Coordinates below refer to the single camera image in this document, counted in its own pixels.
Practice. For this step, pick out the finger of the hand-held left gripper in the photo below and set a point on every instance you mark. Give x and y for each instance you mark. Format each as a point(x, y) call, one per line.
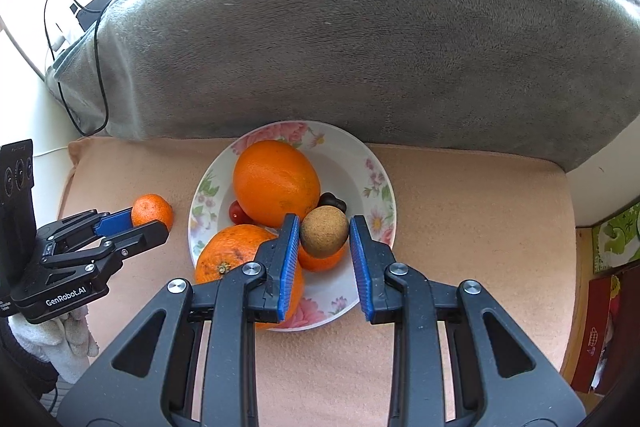
point(115, 222)
point(145, 237)

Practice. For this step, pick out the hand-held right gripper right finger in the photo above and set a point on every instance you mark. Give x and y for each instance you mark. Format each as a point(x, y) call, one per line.
point(361, 267)

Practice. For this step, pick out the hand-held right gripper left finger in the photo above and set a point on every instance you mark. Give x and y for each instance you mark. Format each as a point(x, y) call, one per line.
point(287, 267)

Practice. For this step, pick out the brown round fruit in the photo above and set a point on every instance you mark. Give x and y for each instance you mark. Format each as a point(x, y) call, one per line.
point(323, 230)

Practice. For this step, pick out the large rough-skinned orange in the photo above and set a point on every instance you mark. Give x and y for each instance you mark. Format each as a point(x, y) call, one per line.
point(225, 252)

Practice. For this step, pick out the dark purple round fruit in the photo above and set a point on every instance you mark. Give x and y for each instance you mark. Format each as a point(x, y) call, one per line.
point(332, 201)

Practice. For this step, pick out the red cherry tomato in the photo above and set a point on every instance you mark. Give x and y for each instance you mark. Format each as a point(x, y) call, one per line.
point(236, 213)

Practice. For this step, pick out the white floral plate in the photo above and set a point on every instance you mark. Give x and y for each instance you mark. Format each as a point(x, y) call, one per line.
point(345, 162)

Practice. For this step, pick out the person's left forearm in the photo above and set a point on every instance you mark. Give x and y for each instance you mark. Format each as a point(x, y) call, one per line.
point(20, 372)

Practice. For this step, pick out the person's left hand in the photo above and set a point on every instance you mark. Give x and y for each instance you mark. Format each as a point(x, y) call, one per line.
point(50, 342)

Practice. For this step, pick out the large smooth orange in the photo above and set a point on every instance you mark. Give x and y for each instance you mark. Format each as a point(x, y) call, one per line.
point(275, 182)

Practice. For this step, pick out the black power adapter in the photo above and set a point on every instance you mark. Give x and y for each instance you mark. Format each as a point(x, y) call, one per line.
point(95, 7)

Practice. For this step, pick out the grey fleece blanket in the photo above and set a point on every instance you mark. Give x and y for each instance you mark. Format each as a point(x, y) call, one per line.
point(350, 32)

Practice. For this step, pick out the red box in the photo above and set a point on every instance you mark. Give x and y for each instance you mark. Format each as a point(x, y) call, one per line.
point(595, 332)

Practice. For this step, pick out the green printed box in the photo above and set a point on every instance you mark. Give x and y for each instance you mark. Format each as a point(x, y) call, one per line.
point(617, 237)

